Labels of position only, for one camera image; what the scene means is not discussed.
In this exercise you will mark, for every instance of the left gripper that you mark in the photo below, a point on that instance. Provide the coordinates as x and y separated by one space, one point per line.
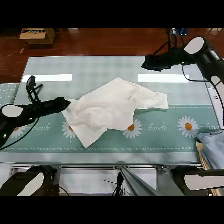
60 104

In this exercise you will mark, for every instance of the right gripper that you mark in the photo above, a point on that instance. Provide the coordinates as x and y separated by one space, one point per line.
156 62

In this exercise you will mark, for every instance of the white shirt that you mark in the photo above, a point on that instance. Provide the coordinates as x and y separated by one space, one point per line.
110 106

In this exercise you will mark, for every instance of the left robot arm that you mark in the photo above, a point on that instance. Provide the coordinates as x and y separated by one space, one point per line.
23 115

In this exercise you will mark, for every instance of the cardboard box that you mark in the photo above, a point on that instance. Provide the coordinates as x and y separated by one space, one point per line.
36 36

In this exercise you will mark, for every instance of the light blue garment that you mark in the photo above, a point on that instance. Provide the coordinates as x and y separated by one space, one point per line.
213 148

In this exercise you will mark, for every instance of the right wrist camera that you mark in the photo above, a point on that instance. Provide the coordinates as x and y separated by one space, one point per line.
171 41

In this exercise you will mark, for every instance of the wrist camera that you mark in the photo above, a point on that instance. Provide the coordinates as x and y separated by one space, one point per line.
171 41
31 85

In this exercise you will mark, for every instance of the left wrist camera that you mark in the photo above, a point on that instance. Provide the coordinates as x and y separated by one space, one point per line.
31 85

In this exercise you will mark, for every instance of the silver frame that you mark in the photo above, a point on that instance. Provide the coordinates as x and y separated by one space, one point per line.
140 183

